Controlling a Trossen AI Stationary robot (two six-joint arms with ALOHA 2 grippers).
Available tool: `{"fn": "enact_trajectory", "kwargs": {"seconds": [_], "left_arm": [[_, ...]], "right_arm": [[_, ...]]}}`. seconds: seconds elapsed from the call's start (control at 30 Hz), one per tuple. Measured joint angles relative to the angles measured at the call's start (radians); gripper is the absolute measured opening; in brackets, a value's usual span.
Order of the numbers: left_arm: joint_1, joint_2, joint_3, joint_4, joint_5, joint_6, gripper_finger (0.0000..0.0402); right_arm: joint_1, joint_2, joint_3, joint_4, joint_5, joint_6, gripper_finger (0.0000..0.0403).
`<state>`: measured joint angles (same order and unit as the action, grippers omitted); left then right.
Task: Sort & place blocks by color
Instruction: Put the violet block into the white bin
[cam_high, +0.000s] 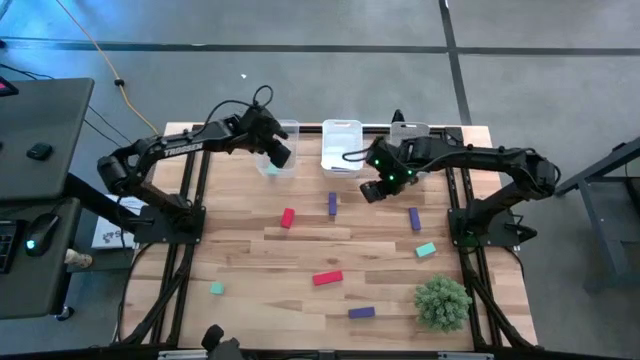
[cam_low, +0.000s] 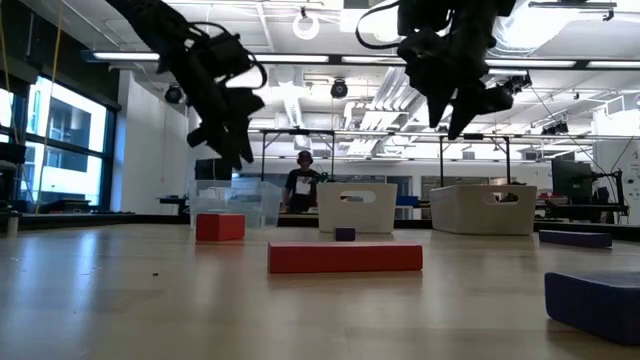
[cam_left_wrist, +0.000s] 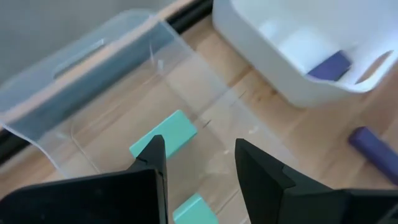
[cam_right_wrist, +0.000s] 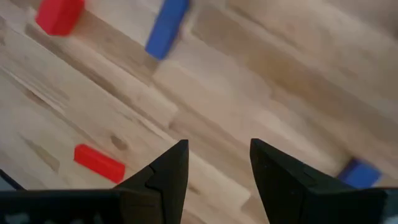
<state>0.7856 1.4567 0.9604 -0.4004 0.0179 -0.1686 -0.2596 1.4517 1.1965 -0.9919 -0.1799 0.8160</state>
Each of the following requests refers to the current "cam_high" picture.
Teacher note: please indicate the red block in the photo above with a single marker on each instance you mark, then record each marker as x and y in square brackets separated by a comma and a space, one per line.
[328, 278]
[287, 218]

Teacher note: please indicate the black computer mouse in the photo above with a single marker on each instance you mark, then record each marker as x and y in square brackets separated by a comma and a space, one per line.
[41, 234]

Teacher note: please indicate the clear plastic bin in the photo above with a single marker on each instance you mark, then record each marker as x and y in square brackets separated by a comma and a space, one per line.
[294, 135]

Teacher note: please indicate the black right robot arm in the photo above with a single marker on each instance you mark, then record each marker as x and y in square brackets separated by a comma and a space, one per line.
[475, 156]

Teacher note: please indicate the gray metal table frame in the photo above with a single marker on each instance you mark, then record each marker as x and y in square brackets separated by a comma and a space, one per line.
[597, 167]

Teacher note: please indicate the potted green artificial plant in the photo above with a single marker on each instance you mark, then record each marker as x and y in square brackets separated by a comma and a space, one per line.
[442, 302]

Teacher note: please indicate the black keyboard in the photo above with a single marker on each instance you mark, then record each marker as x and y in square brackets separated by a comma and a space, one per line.
[6, 247]

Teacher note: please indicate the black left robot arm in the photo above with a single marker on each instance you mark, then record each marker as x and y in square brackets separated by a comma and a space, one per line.
[182, 148]

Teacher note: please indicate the black aluminium rig frame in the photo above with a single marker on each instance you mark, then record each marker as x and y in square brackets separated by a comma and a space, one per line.
[311, 129]

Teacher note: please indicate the small beige object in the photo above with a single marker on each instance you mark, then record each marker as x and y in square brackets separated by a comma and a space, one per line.
[79, 259]

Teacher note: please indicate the gray desk top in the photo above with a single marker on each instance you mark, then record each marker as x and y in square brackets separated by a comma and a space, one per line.
[30, 290]
[45, 125]

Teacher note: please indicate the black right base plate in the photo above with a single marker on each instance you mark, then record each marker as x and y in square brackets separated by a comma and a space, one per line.
[457, 235]

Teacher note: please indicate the black desk caster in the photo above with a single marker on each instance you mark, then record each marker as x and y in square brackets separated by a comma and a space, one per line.
[64, 313]

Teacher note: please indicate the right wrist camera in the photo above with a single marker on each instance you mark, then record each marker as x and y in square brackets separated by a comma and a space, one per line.
[380, 156]

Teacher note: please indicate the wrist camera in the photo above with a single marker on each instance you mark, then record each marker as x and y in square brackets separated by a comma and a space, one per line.
[262, 120]
[380, 156]

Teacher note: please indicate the teal block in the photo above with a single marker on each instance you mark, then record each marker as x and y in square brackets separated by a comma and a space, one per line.
[272, 170]
[216, 288]
[425, 249]

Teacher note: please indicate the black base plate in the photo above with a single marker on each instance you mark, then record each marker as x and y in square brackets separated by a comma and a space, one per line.
[457, 235]
[150, 230]

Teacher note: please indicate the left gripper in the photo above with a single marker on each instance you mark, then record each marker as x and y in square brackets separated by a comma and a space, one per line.
[281, 155]

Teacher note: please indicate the black device pink light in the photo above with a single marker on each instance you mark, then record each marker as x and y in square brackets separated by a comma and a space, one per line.
[6, 87]

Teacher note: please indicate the small black puck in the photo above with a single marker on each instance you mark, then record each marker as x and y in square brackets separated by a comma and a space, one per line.
[40, 151]

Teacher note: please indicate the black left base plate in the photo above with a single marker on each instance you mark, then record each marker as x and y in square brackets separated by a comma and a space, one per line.
[150, 230]

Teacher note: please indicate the black rounded object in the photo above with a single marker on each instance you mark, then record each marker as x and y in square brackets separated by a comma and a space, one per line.
[213, 335]

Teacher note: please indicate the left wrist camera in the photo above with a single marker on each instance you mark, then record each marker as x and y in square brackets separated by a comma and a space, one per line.
[262, 120]

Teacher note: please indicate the silver bracket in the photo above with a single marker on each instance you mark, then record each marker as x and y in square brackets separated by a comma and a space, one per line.
[465, 356]

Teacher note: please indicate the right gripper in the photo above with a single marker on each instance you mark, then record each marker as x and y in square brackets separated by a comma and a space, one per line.
[373, 192]

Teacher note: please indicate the black desk support beam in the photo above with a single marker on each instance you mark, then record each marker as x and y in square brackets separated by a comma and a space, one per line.
[95, 195]

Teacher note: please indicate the white printed sheet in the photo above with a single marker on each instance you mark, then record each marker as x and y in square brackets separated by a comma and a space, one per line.
[107, 237]

